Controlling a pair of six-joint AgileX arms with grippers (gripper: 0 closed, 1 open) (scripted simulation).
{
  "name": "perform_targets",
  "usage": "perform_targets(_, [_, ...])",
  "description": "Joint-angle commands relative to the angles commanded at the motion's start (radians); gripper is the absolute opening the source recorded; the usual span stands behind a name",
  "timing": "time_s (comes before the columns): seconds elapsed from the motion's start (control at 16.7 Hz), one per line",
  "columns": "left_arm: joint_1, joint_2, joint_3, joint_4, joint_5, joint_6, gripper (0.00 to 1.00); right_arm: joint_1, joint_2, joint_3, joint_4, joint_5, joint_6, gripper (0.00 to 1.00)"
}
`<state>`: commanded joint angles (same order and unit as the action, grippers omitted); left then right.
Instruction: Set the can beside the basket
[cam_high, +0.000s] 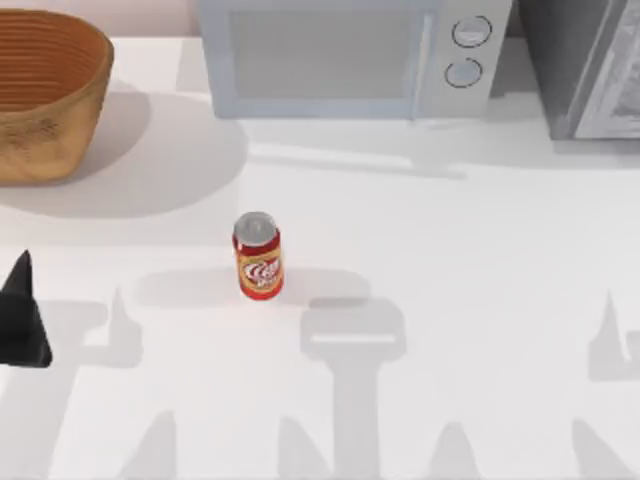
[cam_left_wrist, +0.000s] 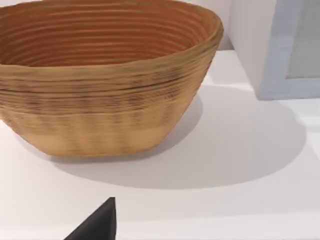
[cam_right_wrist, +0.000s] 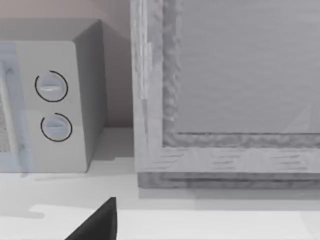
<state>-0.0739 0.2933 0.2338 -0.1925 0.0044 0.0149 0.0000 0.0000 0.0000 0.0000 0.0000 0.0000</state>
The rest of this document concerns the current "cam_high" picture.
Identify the red and white can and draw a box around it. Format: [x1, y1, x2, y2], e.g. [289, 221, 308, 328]
[231, 211, 283, 303]

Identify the microwave oven door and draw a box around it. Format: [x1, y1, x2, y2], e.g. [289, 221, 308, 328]
[195, 0, 443, 121]

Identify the round microwave knob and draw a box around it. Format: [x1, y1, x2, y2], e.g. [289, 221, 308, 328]
[451, 14, 494, 49]
[443, 56, 484, 90]

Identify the pale microwave oven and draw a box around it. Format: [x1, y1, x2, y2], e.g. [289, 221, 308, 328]
[194, 0, 514, 121]

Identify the wooden basket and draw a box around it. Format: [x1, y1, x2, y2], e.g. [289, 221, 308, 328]
[0, 10, 116, 187]

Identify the grey cabinet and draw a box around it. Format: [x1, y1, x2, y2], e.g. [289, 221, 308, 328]
[517, 0, 640, 142]

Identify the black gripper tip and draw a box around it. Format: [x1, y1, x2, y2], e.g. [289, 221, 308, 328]
[0, 249, 54, 369]

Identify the microwave door handle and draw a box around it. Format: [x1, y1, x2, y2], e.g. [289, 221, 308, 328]
[410, 13, 433, 122]

